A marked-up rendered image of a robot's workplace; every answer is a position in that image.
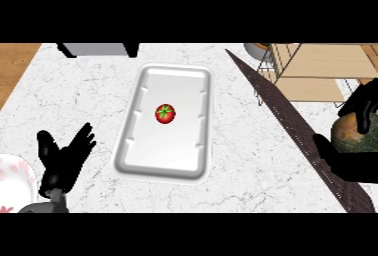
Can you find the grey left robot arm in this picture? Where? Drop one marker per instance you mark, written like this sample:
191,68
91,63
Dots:
45,207

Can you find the grey appliance with black legs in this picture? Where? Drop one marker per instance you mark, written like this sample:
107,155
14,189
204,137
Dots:
98,48

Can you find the green and orange squash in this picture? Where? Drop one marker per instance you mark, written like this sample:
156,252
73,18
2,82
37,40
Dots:
349,137

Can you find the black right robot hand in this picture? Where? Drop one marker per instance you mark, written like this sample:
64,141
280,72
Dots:
355,166

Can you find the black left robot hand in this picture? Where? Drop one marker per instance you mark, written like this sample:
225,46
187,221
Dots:
61,166

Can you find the red tomato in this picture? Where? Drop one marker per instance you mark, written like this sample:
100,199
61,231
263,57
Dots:
166,114

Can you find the white plate with pink flowers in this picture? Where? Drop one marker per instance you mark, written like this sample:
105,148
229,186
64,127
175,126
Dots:
15,180

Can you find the pale grey round pot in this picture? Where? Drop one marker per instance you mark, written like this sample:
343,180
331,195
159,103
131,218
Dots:
253,50

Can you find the dark brown placemat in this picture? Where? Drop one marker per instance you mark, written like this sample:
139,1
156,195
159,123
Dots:
296,123

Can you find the white rectangular tray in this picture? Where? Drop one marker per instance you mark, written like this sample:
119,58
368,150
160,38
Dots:
167,153

